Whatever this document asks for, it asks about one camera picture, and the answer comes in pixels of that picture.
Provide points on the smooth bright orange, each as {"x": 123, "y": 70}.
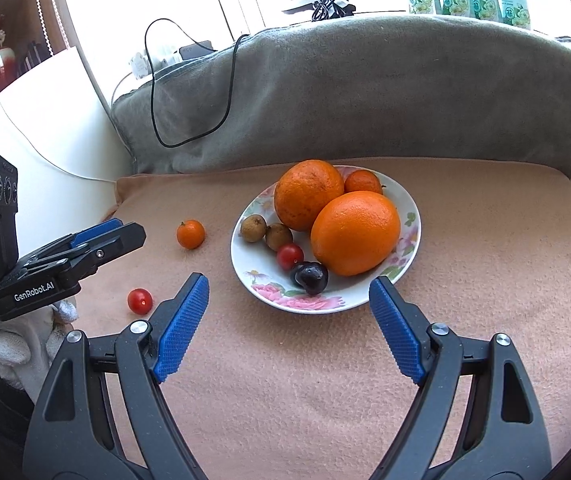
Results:
{"x": 355, "y": 233}

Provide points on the oval red cherry tomato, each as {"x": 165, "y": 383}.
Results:
{"x": 289, "y": 255}

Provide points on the black power adapter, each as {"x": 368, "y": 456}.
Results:
{"x": 193, "y": 51}

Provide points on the brown longan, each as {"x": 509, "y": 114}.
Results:
{"x": 278, "y": 235}
{"x": 253, "y": 228}

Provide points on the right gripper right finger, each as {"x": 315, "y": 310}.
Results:
{"x": 502, "y": 433}

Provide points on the round red cherry tomato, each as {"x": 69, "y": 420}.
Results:
{"x": 139, "y": 301}

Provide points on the white power strip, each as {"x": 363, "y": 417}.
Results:
{"x": 143, "y": 65}

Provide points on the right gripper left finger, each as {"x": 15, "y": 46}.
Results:
{"x": 72, "y": 433}

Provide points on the grey folded blanket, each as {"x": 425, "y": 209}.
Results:
{"x": 373, "y": 86}

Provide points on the floral white ceramic plate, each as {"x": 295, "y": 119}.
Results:
{"x": 258, "y": 270}

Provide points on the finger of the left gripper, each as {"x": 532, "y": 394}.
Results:
{"x": 100, "y": 254}
{"x": 68, "y": 246}

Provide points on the dark cherry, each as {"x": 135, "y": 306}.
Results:
{"x": 297, "y": 273}
{"x": 315, "y": 279}

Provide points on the small tangerine with stem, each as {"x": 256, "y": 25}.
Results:
{"x": 190, "y": 234}

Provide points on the left white gloved hand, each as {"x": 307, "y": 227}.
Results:
{"x": 30, "y": 342}

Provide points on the large rough orange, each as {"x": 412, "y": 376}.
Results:
{"x": 304, "y": 190}

